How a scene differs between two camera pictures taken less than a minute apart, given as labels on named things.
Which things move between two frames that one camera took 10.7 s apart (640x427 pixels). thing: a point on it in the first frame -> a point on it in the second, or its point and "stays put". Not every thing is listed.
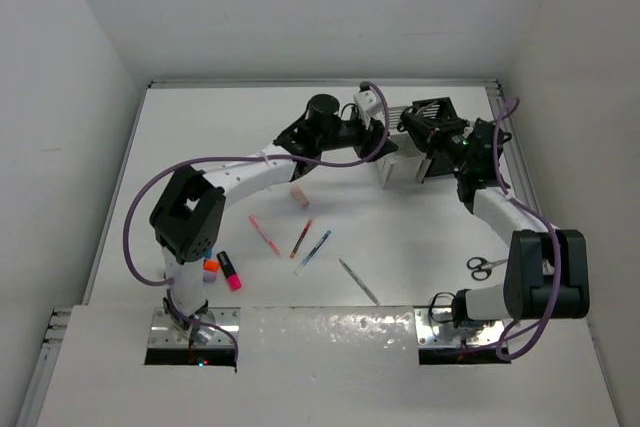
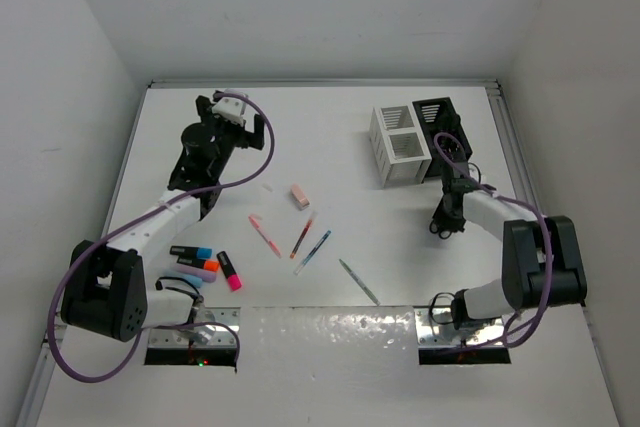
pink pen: x=270 y=243 stays put
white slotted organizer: x=408 y=165 stays put
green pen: x=361 y=283 stays put
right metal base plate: x=436 y=328 stays put
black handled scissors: x=482 y=267 -> x=443 y=234
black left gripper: x=368 y=136 -> x=244 y=137
